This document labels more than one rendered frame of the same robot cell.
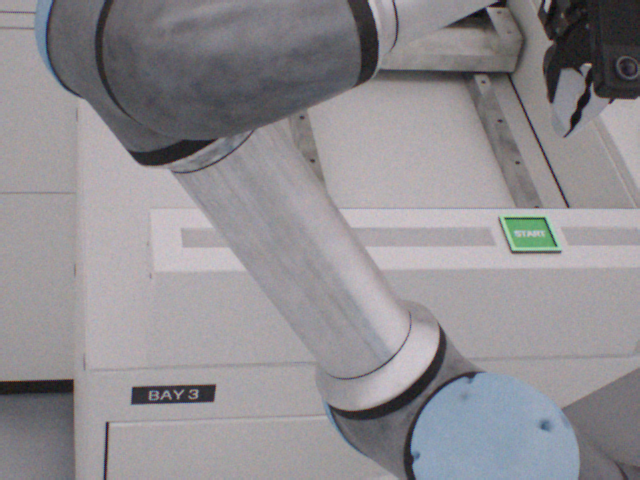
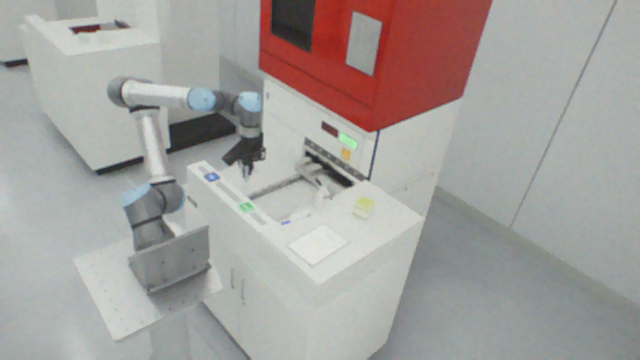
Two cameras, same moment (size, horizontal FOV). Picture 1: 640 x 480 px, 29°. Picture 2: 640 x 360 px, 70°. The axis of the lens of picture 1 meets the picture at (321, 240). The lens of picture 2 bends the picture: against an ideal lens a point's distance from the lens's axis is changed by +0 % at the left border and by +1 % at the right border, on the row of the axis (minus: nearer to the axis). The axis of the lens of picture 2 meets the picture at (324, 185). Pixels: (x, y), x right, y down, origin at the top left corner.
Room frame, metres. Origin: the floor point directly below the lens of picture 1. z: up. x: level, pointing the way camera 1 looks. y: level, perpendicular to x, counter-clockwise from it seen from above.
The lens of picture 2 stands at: (0.55, -1.62, 2.16)
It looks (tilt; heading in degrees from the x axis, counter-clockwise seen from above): 36 degrees down; 59
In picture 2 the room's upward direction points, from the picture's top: 8 degrees clockwise
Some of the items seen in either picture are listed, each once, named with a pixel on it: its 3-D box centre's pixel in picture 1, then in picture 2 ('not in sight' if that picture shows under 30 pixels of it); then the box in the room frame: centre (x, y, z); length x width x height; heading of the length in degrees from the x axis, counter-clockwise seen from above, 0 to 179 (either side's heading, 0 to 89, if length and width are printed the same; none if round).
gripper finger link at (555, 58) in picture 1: (568, 62); not in sight; (1.01, -0.20, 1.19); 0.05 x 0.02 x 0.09; 107
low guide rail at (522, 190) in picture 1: (505, 150); not in sight; (1.34, -0.22, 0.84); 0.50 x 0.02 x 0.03; 16
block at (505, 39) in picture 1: (501, 30); not in sight; (1.54, -0.19, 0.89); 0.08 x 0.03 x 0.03; 16
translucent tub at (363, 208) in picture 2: not in sight; (363, 208); (1.47, -0.42, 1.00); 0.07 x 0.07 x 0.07; 31
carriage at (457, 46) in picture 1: (384, 44); (323, 182); (1.49, -0.04, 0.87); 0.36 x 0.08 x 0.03; 106
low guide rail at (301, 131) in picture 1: (305, 148); (275, 186); (1.26, 0.04, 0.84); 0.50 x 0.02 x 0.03; 16
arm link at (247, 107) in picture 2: not in sight; (249, 109); (1.03, -0.21, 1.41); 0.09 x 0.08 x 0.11; 129
